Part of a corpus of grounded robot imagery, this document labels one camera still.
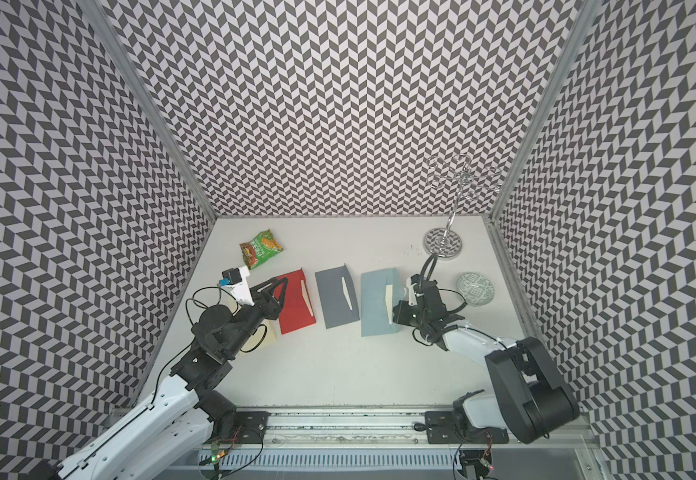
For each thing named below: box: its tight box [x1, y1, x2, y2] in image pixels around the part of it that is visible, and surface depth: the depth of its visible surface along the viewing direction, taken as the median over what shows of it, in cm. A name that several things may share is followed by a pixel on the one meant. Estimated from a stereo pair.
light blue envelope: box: [361, 267, 406, 337], surface depth 95 cm
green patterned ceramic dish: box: [456, 272, 495, 307], surface depth 97 cm
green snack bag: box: [239, 228, 284, 270], surface depth 107 cm
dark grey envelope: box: [315, 264, 360, 329], surface depth 98 cm
